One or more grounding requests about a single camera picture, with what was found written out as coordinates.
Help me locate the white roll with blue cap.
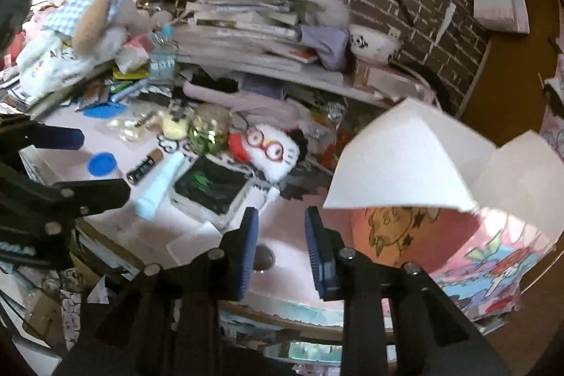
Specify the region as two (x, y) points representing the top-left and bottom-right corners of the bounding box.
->
(87, 152), (121, 179)

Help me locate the light blue cream tube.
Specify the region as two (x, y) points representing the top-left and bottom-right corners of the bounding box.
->
(135, 152), (185, 221)

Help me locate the white plush with red glasses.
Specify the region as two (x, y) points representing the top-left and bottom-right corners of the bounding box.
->
(227, 123), (300, 183)

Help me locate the black gold battery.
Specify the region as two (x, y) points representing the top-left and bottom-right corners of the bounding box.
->
(126, 149), (164, 185)

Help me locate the blue flat plastic piece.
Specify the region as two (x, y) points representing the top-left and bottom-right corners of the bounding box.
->
(82, 102), (127, 119)

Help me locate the black scrunchie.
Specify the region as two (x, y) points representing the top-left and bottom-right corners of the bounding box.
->
(286, 128), (308, 163)

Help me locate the green glass jar gold lid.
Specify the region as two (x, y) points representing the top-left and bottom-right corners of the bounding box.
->
(188, 104), (231, 155)

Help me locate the yellow sponge puff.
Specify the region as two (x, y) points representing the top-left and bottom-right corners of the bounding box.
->
(161, 113), (191, 140)

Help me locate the brown eared plush dog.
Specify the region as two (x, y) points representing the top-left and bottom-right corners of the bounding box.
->
(26, 0), (156, 74)

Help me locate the pink hair brush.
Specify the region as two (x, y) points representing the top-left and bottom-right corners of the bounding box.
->
(183, 82), (310, 129)

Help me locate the clear water bottle blue label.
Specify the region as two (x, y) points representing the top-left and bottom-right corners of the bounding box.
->
(148, 25), (178, 88)

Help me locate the white shelf board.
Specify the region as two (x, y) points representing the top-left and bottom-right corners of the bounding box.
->
(179, 55), (391, 109)

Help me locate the brown silver box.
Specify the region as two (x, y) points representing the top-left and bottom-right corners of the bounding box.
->
(353, 61), (436, 104)

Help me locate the purple cloth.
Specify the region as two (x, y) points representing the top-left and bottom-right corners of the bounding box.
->
(300, 25), (350, 72)

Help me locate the panda print ceramic bowl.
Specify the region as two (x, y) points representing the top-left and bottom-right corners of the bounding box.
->
(349, 24), (401, 64)

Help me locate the stack of books and papers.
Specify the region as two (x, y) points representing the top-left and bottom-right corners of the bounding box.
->
(170, 0), (319, 73)

